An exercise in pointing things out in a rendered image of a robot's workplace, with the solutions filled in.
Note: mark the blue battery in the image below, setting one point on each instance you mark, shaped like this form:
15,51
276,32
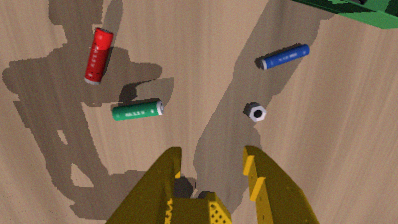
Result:
284,56

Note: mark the green aa battery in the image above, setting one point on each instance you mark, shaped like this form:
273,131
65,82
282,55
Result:
139,110

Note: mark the black battery with grey top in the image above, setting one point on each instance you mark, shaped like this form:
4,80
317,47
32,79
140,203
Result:
359,1

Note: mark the red aa battery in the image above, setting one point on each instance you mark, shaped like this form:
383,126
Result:
98,56

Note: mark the green bin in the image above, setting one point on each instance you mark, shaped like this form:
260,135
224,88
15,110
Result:
387,19

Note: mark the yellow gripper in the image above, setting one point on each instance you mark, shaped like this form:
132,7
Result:
279,200

